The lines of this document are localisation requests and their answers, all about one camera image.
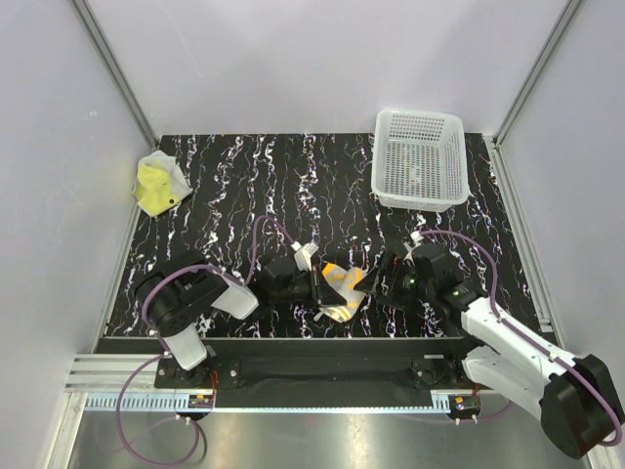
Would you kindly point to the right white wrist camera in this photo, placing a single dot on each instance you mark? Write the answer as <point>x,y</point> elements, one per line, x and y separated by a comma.
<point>415,241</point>

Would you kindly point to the right aluminium frame post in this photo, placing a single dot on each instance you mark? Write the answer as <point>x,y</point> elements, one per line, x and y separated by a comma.
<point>554,39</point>

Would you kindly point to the aluminium frame post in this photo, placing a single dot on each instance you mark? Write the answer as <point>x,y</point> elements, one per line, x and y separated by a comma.
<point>96,34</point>
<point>554,39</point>

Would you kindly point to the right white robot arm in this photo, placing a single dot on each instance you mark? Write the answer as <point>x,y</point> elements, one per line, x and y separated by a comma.
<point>573,398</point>

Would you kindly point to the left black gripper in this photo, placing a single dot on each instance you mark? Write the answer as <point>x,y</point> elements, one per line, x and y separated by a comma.
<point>318,288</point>

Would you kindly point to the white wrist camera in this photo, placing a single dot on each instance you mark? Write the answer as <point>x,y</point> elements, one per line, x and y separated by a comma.
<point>415,241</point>
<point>303,253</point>

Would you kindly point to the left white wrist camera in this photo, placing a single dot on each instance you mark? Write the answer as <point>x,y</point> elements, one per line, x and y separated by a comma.
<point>303,253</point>

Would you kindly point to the right connector block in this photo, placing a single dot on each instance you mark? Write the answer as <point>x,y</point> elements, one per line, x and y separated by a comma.
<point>466,404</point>

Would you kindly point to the connector block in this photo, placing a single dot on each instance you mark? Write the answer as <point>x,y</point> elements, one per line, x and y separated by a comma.
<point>466,404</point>
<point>201,402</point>

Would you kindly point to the white perforated plastic basket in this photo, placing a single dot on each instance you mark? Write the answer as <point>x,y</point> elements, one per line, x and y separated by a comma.
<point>419,160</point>

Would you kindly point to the left connector block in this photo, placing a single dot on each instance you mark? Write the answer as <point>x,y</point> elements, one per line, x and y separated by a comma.
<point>201,402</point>

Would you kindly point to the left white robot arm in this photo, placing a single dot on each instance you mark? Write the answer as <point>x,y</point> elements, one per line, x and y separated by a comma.
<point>176,293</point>

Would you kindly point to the aluminium cross rail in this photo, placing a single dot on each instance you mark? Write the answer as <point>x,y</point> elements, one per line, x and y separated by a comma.
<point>102,372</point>

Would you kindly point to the left aluminium frame post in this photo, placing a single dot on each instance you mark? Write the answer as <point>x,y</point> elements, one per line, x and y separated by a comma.
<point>96,34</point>

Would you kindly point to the orange towel with grey pattern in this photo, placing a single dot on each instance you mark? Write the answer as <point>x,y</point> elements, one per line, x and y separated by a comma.
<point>343,283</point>

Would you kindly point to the yellow and grey towel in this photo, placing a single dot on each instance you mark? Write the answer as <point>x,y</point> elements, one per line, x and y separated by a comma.
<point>160,184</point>

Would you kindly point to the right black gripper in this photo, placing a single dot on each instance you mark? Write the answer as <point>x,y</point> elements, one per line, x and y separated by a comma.
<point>369,282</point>

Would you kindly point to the white slotted cable duct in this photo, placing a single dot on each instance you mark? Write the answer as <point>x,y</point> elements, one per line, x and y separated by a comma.
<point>232,402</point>

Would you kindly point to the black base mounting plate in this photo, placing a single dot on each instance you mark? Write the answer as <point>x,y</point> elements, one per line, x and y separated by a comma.
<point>373,367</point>

